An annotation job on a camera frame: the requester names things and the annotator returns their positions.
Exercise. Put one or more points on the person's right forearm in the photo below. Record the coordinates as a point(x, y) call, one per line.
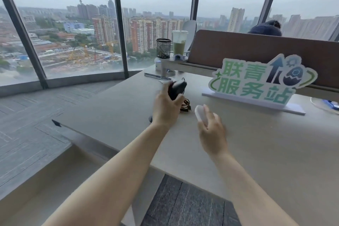
point(251, 191)

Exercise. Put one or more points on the green and white desk sign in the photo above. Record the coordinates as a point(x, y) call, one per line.
point(264, 82)

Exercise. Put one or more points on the black computer mouse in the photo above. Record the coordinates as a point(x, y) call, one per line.
point(178, 88)

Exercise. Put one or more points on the person's left thumb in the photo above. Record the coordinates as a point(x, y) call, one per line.
point(178, 100)

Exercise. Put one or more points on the person's left hand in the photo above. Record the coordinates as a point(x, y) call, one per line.
point(164, 110)

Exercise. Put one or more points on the brown desk divider panel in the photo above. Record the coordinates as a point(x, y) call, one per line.
point(254, 53)

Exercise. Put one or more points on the person's right hand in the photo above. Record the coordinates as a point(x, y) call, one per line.
point(213, 134)

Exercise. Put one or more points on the plastic cup with green drink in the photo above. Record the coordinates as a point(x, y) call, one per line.
point(180, 43)

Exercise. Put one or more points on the clear bag with blue item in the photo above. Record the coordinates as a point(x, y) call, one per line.
point(328, 104)

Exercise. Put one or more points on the person's left forearm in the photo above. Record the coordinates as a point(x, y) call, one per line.
point(111, 180)

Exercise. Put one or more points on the white computer mouse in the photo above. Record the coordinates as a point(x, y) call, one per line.
point(200, 113)

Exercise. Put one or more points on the round white side shelf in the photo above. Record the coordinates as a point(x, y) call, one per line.
point(173, 62)

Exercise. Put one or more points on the black mesh pen holder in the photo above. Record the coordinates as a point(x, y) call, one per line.
point(163, 48)

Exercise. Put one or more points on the person's right thumb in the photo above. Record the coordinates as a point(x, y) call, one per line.
point(201, 126)

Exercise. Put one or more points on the white chair back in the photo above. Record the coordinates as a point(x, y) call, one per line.
point(189, 35)

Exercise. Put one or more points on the small blue object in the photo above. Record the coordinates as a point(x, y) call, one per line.
point(178, 57)

